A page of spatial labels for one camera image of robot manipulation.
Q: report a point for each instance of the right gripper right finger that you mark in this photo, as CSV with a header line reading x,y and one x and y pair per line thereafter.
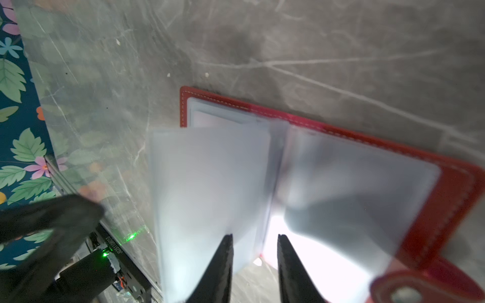
x,y
295,284

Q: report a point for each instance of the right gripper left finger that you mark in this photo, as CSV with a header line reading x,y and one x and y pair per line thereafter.
x,y
215,284

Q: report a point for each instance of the red leather card holder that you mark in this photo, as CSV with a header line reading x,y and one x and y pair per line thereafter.
x,y
367,217

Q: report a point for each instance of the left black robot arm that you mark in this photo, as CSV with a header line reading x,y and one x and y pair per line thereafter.
x,y
44,276

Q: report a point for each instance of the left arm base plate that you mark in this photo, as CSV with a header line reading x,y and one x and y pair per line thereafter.
x,y
129,277

